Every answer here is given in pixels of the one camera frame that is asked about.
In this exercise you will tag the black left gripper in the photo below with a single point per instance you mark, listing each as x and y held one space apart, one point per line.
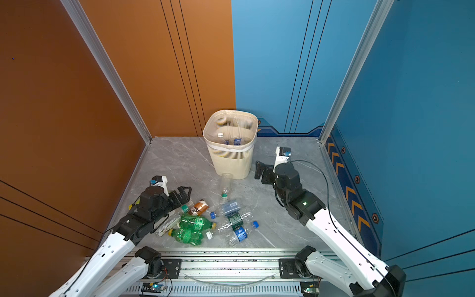
185 198

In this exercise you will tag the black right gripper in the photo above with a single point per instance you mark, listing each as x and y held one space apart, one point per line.
268 169

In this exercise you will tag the clear bottle green cap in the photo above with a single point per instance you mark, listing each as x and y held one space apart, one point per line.
225 187

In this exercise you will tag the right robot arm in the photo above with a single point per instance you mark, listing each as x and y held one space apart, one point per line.
360 273

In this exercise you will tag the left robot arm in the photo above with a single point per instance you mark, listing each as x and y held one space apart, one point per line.
89 281

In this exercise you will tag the cream slatted waste bin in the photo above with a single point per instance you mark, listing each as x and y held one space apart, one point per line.
223 126

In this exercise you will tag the brown label bottle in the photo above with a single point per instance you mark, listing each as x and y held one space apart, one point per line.
196 209

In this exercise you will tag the green soda bottle upper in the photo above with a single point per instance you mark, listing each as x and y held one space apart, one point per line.
195 223

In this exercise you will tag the green soda bottle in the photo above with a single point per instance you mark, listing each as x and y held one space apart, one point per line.
186 236
195 223

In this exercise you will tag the clear flattened bottle white label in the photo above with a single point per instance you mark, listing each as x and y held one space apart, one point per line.
171 223

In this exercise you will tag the green soda bottle lower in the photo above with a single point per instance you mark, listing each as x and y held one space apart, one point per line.
186 236

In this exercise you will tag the pale blue label bottle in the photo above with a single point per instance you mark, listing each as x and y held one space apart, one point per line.
225 210

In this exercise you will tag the dark green label bottle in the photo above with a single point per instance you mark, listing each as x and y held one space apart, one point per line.
234 221

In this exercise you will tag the left circuit board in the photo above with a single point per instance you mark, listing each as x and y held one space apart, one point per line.
155 288

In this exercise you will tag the circuit board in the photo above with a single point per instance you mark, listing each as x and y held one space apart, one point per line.
155 288
309 289

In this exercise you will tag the right circuit board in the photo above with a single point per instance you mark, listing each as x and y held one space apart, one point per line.
309 289

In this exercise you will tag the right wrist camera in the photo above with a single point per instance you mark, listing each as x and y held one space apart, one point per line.
283 155

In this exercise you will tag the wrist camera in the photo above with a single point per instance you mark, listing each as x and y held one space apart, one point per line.
283 155
160 181

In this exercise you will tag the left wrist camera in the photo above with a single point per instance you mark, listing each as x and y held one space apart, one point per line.
160 181

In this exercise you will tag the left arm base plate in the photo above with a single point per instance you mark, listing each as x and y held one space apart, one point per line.
164 268

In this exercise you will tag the aluminium rail frame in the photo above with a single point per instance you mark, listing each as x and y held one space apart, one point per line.
221 265

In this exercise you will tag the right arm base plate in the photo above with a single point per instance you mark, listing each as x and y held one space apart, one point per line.
288 269

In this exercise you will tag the right aluminium corner post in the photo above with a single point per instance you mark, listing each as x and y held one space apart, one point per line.
370 34

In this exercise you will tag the aluminium corner post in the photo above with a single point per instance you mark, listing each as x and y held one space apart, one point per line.
82 23
370 34

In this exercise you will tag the left aluminium corner post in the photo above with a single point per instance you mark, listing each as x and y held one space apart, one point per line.
82 23

